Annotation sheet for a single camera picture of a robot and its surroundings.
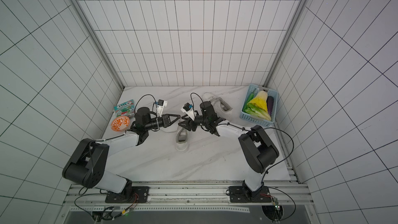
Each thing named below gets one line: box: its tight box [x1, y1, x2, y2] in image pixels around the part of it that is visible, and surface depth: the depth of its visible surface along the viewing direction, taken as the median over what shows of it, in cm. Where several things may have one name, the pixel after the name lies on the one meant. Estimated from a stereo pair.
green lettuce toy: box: [244, 103, 272, 122], surface depth 98 cm
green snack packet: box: [114, 99, 135, 119], surface depth 105 cm
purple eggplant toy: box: [266, 95, 275, 117], surface depth 108 cm
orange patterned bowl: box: [110, 115, 131, 132], surface depth 99 cm
